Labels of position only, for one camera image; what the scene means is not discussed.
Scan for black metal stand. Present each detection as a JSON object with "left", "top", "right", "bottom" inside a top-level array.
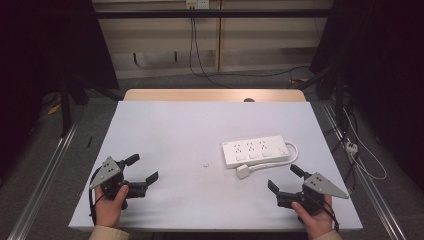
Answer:
[{"left": 59, "top": 78, "right": 90, "bottom": 138}]

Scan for white power strip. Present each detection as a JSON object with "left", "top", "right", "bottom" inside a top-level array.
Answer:
[{"left": 221, "top": 134, "right": 291, "bottom": 169}]

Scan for person's right hand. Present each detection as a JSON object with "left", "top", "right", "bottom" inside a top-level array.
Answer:
[{"left": 291, "top": 195, "right": 335, "bottom": 240}]

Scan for white plug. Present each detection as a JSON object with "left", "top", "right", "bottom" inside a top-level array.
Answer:
[{"left": 236, "top": 164, "right": 251, "bottom": 181}]

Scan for aluminium floor rail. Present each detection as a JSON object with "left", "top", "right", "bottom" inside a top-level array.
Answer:
[
  {"left": 7, "top": 121, "right": 80, "bottom": 240},
  {"left": 320, "top": 100, "right": 408, "bottom": 240}
]

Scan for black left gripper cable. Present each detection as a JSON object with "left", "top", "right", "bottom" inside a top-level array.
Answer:
[{"left": 87, "top": 168, "right": 105, "bottom": 226}]

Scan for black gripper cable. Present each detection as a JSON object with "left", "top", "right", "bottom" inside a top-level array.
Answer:
[
  {"left": 87, "top": 168, "right": 105, "bottom": 226},
  {"left": 304, "top": 191, "right": 341, "bottom": 233}
]

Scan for white power strip cable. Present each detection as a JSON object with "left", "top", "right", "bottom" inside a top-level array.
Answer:
[{"left": 248, "top": 141, "right": 300, "bottom": 172}]

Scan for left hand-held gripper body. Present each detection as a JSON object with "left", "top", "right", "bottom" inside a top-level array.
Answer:
[{"left": 89, "top": 155, "right": 149, "bottom": 211}]

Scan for small white floor socket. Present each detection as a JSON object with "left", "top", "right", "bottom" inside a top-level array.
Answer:
[{"left": 345, "top": 141, "right": 360, "bottom": 157}]

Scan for white wall socket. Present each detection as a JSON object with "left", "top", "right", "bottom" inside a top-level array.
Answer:
[{"left": 185, "top": 0, "right": 211, "bottom": 10}]

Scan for black horizontal metal bar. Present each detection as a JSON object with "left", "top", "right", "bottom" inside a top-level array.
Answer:
[{"left": 93, "top": 8, "right": 334, "bottom": 20}]

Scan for thin white floor cable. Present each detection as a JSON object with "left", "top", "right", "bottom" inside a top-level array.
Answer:
[{"left": 341, "top": 107, "right": 388, "bottom": 182}]

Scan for person's left hand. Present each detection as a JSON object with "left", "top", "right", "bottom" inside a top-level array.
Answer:
[{"left": 94, "top": 184, "right": 130, "bottom": 230}]

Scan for black floor cable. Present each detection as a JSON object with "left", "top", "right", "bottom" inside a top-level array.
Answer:
[{"left": 196, "top": 65, "right": 312, "bottom": 84}]

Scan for black curtain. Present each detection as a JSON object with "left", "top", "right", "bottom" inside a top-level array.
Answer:
[
  {"left": 309, "top": 0, "right": 424, "bottom": 183},
  {"left": 0, "top": 0, "right": 120, "bottom": 178}
]

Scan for black hanging cable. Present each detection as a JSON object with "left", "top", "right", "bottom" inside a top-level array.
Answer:
[{"left": 188, "top": 16, "right": 232, "bottom": 90}]

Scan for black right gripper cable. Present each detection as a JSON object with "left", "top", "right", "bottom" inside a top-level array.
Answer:
[{"left": 304, "top": 191, "right": 341, "bottom": 233}]

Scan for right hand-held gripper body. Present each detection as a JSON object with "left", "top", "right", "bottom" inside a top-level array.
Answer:
[{"left": 275, "top": 171, "right": 350, "bottom": 215}]

